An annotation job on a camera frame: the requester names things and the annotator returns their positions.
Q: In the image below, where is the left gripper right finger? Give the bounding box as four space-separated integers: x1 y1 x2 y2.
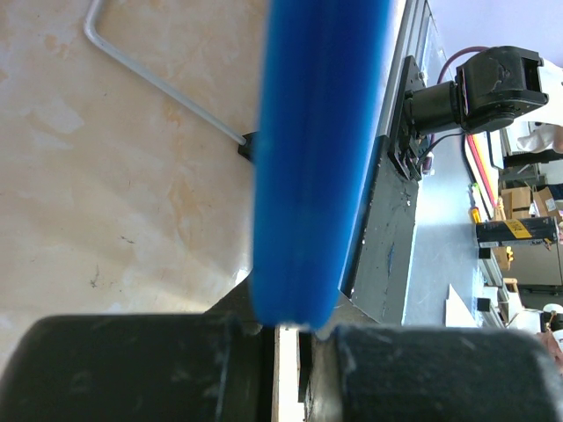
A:
298 303 562 421

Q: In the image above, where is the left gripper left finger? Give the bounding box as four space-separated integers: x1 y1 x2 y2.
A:
1 282 274 421

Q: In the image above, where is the blue framed whiteboard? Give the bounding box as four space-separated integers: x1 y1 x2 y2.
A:
83 0 408 331

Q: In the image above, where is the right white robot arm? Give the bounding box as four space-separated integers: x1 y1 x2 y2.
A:
403 46 562 136

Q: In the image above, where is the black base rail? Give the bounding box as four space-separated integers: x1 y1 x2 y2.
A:
341 55 429 325

